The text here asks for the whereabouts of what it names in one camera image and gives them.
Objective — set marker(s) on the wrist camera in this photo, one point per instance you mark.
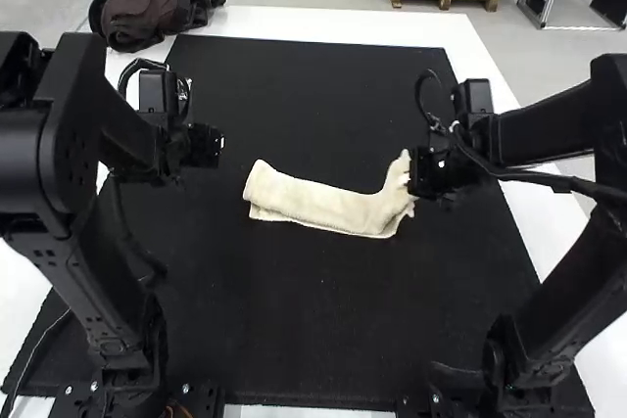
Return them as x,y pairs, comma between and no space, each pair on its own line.
477,95
156,90

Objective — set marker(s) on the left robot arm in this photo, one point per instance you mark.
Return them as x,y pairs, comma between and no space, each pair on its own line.
63,144

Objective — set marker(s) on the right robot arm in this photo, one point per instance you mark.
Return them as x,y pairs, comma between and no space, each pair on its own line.
553,129

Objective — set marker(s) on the black mat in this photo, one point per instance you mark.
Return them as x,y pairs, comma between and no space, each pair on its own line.
313,291

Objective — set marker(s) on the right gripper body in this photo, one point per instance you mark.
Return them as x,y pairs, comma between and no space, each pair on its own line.
436,171

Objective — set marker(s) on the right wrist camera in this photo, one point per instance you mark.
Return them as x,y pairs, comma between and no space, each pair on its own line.
477,95

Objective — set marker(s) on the black jacket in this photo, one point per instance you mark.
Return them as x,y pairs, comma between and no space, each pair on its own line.
147,2

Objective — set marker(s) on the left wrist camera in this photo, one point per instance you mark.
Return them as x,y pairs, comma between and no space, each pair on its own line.
156,90

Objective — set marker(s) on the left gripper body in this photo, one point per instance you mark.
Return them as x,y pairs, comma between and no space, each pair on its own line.
203,144

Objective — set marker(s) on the pale towel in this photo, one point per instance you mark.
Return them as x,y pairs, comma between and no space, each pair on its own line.
318,202

